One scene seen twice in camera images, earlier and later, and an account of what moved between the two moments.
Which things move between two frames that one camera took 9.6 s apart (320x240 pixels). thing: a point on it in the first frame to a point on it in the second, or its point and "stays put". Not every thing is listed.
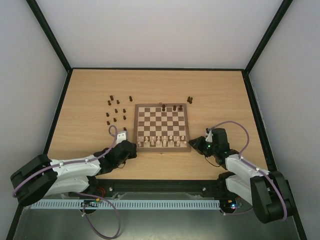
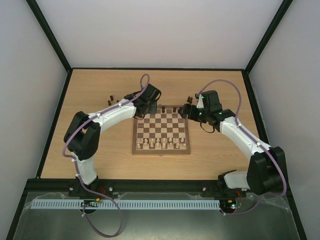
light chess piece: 164,141 stays put
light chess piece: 171,143 stays put
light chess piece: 146,143 stays put
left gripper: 134,154 to 153,110
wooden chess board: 162,127 stays put
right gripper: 201,145 to 187,111
